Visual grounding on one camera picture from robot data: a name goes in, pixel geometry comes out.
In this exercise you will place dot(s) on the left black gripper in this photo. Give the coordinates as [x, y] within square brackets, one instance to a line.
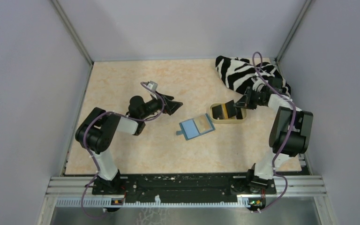
[170, 107]

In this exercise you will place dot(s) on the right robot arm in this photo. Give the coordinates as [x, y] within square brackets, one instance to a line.
[289, 135]

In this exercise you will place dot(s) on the blue leather card holder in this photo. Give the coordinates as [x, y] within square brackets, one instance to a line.
[196, 127]

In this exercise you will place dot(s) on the zebra striped cloth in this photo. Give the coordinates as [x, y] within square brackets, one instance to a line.
[238, 73]

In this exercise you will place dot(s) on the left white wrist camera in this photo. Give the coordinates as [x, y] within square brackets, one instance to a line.
[152, 86]

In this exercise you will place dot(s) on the white slotted cable duct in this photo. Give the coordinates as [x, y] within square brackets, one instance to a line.
[108, 202]

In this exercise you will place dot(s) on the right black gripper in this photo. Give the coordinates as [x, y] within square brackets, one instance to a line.
[245, 101]

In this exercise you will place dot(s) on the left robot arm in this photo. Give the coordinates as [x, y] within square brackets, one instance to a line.
[96, 132]

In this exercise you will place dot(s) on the stack of cards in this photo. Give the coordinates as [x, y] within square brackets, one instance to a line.
[218, 113]

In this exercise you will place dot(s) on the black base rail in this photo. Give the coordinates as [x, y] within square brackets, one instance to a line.
[184, 187]

